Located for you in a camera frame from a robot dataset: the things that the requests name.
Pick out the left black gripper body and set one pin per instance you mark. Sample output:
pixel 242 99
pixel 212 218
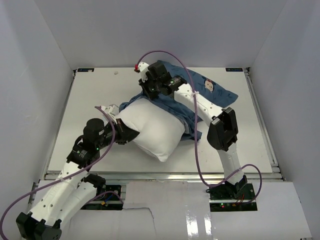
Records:
pixel 108 135

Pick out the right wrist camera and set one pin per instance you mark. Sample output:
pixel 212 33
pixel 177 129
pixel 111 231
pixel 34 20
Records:
pixel 142 69

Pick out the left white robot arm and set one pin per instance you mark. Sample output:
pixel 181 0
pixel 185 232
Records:
pixel 75 185

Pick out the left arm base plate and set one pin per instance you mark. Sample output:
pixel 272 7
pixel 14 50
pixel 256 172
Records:
pixel 108 201

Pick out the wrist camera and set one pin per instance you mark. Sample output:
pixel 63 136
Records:
pixel 111 110
pixel 142 69

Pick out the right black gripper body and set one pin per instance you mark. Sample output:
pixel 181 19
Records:
pixel 155 85

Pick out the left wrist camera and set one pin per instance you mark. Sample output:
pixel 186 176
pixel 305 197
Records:
pixel 111 110

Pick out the blue cartoon print pillowcase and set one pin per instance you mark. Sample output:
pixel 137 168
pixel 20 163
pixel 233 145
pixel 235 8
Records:
pixel 206 87

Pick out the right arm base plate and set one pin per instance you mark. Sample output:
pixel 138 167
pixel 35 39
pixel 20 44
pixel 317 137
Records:
pixel 223 200

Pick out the white pillow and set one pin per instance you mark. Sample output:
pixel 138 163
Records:
pixel 159 131

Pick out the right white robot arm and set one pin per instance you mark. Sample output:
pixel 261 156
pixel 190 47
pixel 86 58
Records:
pixel 222 123

